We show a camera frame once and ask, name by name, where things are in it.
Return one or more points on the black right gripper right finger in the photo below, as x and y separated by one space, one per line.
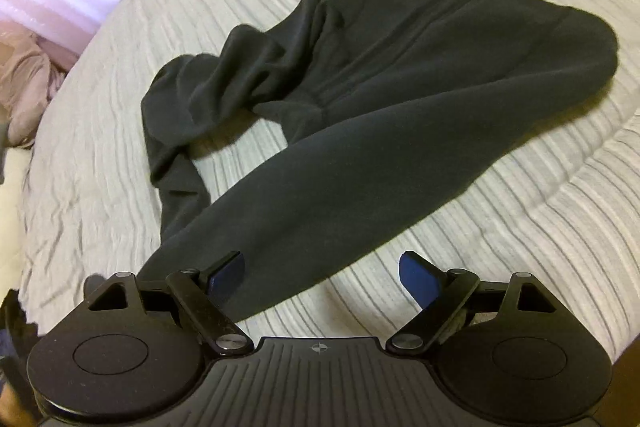
509 353

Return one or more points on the black fleece pants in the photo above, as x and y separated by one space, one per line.
306 146

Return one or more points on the dark clothes pile at left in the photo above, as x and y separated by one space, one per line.
17 338

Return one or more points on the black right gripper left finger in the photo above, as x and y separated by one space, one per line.
134 347

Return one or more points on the pink bundled cloth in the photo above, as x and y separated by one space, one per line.
32 71

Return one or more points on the white striped bed quilt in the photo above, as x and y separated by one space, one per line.
564 206

